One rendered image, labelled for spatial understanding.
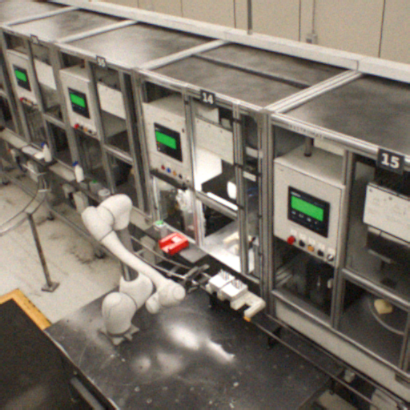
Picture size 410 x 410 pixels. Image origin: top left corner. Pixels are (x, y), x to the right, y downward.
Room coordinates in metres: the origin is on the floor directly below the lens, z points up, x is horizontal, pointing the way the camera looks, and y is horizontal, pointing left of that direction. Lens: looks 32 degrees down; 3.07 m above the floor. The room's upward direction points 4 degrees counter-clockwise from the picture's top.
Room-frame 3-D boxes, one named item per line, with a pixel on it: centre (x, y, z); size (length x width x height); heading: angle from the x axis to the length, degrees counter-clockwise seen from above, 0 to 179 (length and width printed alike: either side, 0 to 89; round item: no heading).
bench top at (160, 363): (2.26, 0.20, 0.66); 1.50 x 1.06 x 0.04; 40
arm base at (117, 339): (2.42, 0.58, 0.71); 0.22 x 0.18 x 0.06; 40
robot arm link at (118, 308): (2.44, 0.59, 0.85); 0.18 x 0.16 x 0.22; 147
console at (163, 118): (3.16, 0.13, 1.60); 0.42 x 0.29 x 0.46; 40
